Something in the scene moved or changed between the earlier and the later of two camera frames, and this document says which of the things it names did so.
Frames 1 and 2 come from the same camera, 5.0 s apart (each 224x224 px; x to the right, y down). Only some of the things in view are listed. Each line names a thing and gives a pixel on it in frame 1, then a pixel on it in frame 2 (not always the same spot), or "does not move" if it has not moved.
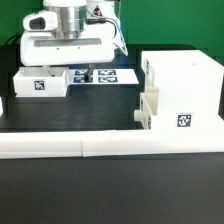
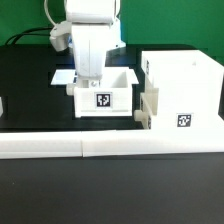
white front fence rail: [112, 142] does not move
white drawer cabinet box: [188, 83] does not move
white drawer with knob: [148, 106] does not move
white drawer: [36, 82] to [106, 96]
